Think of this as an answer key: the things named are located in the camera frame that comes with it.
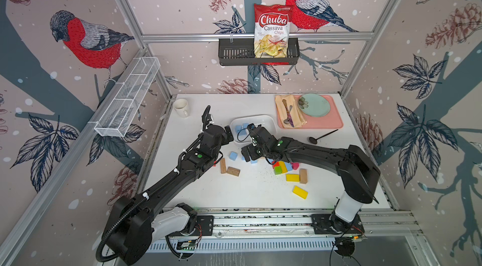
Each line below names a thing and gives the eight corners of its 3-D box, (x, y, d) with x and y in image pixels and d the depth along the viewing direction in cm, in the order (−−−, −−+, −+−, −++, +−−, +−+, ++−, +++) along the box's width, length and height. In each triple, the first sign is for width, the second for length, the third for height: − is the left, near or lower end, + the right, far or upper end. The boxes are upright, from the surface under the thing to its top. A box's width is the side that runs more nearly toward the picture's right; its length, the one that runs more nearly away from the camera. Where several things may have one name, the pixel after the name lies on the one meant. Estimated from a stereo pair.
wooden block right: (299, 183, 86) (300, 181, 85) (299, 169, 91) (300, 167, 89) (306, 184, 86) (307, 182, 84) (306, 170, 90) (307, 168, 89)
